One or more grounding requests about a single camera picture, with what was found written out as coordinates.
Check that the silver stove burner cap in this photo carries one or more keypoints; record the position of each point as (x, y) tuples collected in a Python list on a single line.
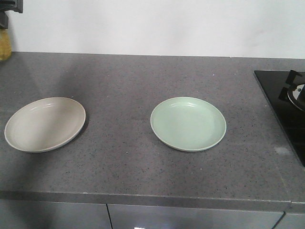
[(296, 95)]

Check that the grey lower cabinet door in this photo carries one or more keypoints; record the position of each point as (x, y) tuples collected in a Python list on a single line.
[(151, 217)]

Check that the black stove pan support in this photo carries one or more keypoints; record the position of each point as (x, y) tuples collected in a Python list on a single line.
[(290, 81)]

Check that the grey left cabinet door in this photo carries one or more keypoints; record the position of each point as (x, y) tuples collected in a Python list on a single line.
[(21, 214)]

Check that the pale patchy corn cob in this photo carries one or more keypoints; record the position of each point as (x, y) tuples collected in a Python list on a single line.
[(5, 45)]

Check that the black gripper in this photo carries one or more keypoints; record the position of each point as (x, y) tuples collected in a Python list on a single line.
[(4, 20)]

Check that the black glass gas stove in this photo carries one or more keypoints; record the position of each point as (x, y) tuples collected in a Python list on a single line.
[(291, 119)]

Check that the grey cabinet door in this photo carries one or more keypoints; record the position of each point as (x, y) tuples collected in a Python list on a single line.
[(21, 214), (151, 217)]

